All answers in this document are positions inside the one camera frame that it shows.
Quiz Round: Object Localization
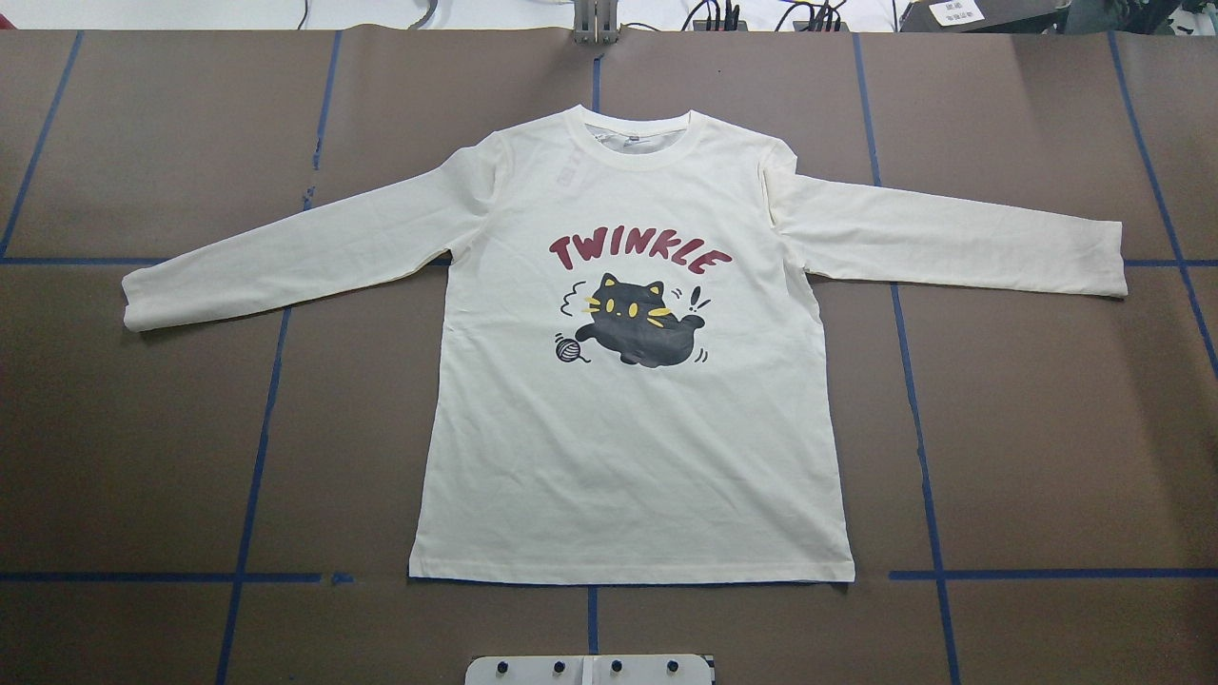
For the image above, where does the black cable bundle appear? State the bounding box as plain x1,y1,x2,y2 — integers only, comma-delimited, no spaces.
681,0,848,33

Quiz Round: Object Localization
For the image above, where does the cream long-sleeve cat shirt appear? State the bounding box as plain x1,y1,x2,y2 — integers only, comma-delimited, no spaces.
122,106,1128,585

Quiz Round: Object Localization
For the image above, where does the black box with label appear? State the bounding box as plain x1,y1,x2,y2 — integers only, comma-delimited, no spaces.
896,1,1071,34

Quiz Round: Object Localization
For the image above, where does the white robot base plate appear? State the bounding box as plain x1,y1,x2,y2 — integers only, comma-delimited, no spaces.
464,655,717,684

